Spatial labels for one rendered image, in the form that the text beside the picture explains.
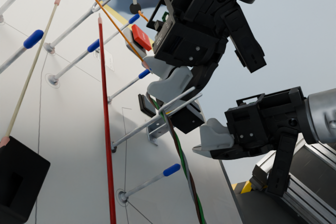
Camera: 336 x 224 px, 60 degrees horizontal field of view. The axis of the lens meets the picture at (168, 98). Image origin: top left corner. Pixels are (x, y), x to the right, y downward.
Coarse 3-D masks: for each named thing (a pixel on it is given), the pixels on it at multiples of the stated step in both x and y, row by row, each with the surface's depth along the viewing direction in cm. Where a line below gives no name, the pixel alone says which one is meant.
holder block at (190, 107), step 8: (192, 104) 48; (176, 112) 45; (184, 112) 45; (192, 112) 45; (176, 120) 46; (184, 120) 46; (192, 120) 47; (200, 120) 47; (184, 128) 48; (192, 128) 48
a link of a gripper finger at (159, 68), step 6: (144, 60) 42; (150, 60) 42; (156, 60) 42; (144, 66) 43; (150, 66) 43; (156, 66) 43; (162, 66) 43; (168, 66) 44; (174, 66) 42; (156, 72) 44; (162, 72) 44; (168, 72) 44; (162, 78) 45
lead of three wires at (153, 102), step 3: (147, 93) 40; (147, 96) 39; (147, 99) 39; (150, 99) 38; (153, 99) 38; (150, 102) 38; (153, 102) 38; (156, 102) 37; (153, 105) 37; (156, 105) 36; (159, 105) 37; (156, 108) 36; (162, 111) 35; (162, 114) 35
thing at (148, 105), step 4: (140, 96) 54; (144, 96) 54; (140, 100) 53; (144, 100) 53; (140, 104) 53; (144, 104) 52; (148, 104) 54; (140, 108) 52; (144, 108) 52; (148, 108) 53; (152, 108) 54; (144, 112) 52; (148, 112) 53; (152, 112) 53; (152, 116) 54
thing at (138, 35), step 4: (132, 28) 65; (136, 28) 65; (132, 32) 65; (136, 32) 64; (140, 32) 65; (136, 36) 63; (140, 36) 64; (144, 36) 66; (136, 40) 63; (140, 40) 64; (144, 40) 65; (148, 40) 67; (140, 44) 64; (144, 44) 65; (148, 44) 65; (148, 48) 66
